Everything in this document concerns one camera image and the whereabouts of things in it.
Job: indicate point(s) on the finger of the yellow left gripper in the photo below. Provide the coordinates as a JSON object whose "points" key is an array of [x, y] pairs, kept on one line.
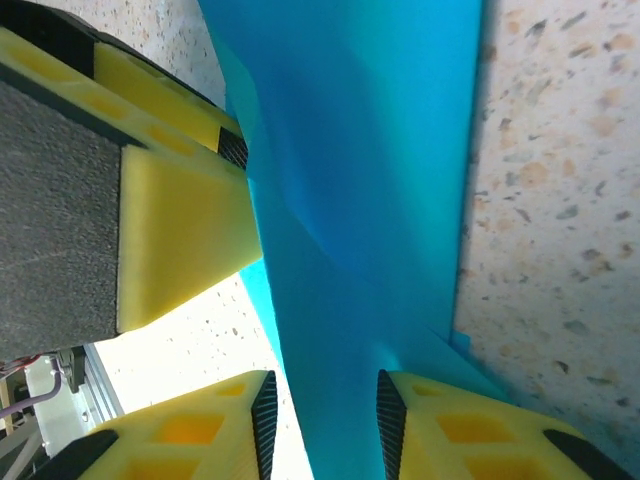
{"points": [[175, 235], [150, 100]]}

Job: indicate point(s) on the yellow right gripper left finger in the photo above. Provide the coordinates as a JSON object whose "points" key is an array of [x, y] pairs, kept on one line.
{"points": [[190, 435]]}

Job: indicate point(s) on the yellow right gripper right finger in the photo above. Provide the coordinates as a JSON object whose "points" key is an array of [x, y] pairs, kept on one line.
{"points": [[475, 435]]}

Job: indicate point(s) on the aluminium frame beam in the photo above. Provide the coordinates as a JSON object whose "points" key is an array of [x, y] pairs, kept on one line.
{"points": [[105, 385]]}

